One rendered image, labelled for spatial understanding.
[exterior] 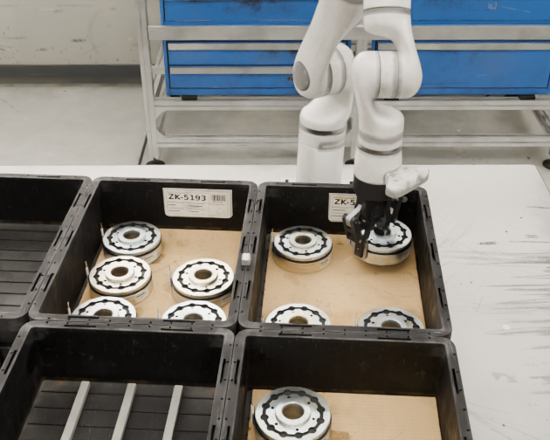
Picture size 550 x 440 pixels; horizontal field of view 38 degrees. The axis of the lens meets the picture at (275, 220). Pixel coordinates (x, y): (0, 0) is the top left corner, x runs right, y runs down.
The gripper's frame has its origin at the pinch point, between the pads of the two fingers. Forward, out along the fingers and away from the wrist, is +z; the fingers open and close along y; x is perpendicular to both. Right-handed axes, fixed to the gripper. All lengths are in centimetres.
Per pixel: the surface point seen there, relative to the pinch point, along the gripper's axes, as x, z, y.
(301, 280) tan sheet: -5.2, 4.8, 11.4
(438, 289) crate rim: 18.9, -5.2, 7.6
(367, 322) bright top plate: 11.5, 1.7, 14.5
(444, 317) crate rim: 23.5, -5.6, 12.5
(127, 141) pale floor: -200, 90, -84
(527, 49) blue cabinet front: -71, 37, -183
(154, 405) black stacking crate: -0.1, 4.8, 46.6
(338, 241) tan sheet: -8.6, 4.8, -1.7
